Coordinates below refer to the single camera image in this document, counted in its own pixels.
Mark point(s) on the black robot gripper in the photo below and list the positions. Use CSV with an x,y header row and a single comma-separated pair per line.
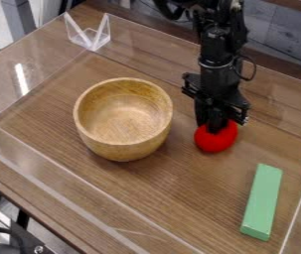
x,y
213,88

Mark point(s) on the red plush strawberry fruit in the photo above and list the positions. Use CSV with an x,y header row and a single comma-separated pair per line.
x,y
214,143

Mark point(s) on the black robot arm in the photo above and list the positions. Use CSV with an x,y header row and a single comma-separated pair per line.
x,y
218,23

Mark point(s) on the round wooden bowl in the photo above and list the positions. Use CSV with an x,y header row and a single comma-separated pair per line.
x,y
123,116

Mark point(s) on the green rectangular block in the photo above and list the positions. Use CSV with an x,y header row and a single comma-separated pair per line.
x,y
259,214

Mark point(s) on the black metal clamp base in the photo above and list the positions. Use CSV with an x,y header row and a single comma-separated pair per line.
x,y
34,245

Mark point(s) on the clear acrylic tray enclosure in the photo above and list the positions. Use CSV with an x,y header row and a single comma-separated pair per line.
x,y
98,159

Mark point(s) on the clear acrylic corner bracket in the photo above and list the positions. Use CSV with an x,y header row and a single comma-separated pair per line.
x,y
89,38

